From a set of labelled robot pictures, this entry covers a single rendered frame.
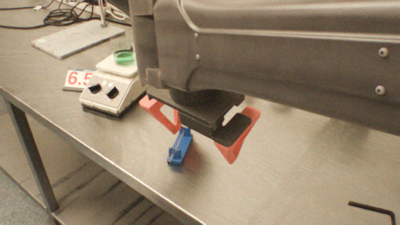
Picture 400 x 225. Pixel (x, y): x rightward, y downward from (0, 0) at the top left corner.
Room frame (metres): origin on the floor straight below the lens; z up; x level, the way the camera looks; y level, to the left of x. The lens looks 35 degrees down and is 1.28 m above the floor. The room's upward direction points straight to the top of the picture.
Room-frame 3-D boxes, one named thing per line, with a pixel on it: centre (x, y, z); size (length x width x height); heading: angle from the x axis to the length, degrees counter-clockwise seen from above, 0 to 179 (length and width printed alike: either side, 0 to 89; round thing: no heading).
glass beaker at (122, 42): (0.86, 0.20, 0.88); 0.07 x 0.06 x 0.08; 58
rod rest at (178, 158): (0.60, 0.04, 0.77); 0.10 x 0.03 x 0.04; 166
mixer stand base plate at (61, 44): (1.24, 0.46, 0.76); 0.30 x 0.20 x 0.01; 141
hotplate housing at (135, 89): (0.85, 0.22, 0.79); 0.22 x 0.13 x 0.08; 155
